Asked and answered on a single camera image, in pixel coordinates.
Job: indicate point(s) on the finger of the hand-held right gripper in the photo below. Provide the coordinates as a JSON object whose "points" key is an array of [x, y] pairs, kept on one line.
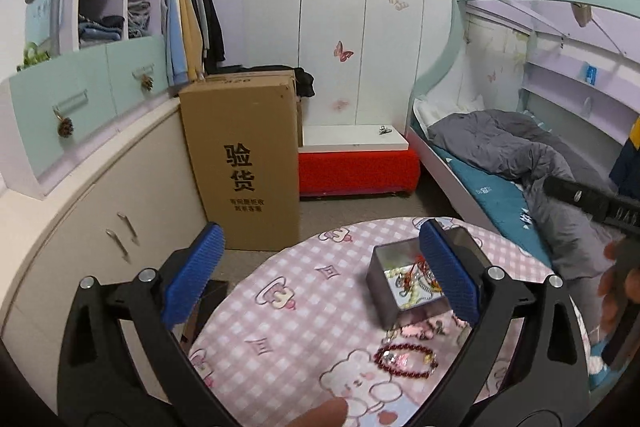
{"points": [[575, 194]]}

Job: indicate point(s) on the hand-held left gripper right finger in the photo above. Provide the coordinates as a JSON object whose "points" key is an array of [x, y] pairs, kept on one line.
{"points": [[450, 277]]}

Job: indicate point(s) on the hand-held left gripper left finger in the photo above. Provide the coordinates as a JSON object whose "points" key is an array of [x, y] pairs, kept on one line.
{"points": [[196, 277]]}

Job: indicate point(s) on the pink figure charm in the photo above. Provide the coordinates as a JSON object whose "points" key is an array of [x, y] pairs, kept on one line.
{"points": [[442, 328], [415, 332]]}

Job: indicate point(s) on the metal jewelry box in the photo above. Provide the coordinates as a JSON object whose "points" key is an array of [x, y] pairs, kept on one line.
{"points": [[381, 289]]}

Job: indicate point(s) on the person's right hand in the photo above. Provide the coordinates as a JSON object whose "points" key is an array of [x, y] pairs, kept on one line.
{"points": [[607, 292]]}

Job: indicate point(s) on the person's left hand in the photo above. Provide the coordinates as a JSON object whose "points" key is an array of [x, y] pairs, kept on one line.
{"points": [[320, 414]]}

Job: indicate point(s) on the dark box lid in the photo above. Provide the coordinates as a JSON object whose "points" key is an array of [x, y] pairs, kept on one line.
{"points": [[467, 244]]}

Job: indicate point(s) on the navy and yellow garment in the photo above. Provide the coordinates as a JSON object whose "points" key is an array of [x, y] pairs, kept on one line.
{"points": [[627, 162]]}

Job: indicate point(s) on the teal bed sheet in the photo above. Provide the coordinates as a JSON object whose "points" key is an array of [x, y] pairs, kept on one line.
{"points": [[492, 197]]}

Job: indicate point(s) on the small silver charm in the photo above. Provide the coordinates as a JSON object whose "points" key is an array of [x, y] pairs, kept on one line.
{"points": [[391, 336]]}

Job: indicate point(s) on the grey quilt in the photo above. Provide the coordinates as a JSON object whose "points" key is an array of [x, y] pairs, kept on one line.
{"points": [[500, 142]]}

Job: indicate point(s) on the pink checked tablecloth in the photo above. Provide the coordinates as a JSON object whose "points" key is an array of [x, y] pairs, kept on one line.
{"points": [[300, 307]]}

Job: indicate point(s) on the small blue card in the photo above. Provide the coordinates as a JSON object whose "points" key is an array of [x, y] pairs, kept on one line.
{"points": [[591, 73]]}

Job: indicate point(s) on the tall cardboard box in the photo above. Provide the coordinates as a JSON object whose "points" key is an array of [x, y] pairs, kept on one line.
{"points": [[240, 157]]}

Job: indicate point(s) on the cream cabinet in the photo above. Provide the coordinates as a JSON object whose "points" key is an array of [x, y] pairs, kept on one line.
{"points": [[75, 227]]}

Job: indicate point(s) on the red bench with white top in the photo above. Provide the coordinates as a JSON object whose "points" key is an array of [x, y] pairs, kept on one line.
{"points": [[357, 172]]}

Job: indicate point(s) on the beige hanging tag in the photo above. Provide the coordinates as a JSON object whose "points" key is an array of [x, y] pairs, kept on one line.
{"points": [[581, 14]]}

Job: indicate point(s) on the brown pinecone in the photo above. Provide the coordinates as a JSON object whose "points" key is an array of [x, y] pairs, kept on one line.
{"points": [[65, 127], [146, 83]]}

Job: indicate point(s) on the faint pink butterfly sticker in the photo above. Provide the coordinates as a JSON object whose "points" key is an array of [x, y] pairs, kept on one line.
{"points": [[340, 105]]}

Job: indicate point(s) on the narrow teal drawer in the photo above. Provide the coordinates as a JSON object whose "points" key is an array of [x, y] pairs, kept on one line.
{"points": [[130, 77]]}

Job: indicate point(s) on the black cloth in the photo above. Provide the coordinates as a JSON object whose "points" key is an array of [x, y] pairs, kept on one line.
{"points": [[305, 82]]}

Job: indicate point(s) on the wide teal drawer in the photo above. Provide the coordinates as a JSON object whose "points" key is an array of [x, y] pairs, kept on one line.
{"points": [[40, 107]]}

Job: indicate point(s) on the yellow hanging shirt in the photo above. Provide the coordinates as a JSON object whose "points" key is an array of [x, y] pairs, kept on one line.
{"points": [[192, 37]]}

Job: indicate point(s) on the black hanging jacket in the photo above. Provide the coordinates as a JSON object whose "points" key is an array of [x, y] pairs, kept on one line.
{"points": [[214, 32]]}

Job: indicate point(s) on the light blue hanging shirt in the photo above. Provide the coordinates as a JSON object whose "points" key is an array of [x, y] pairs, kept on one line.
{"points": [[174, 32]]}

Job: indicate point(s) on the folded grey clothes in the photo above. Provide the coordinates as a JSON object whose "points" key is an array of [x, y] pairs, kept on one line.
{"points": [[139, 18]]}

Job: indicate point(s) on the folded blue jeans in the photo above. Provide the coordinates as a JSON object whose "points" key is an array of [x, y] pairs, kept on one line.
{"points": [[100, 29]]}

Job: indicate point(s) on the green plant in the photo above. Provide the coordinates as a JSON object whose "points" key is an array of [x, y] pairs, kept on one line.
{"points": [[32, 57]]}

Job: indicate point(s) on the grey hanging garment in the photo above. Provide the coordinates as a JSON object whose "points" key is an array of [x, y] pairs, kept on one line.
{"points": [[201, 2]]}

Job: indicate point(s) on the purple wall shelf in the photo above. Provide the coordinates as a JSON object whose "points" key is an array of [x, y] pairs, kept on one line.
{"points": [[565, 92]]}

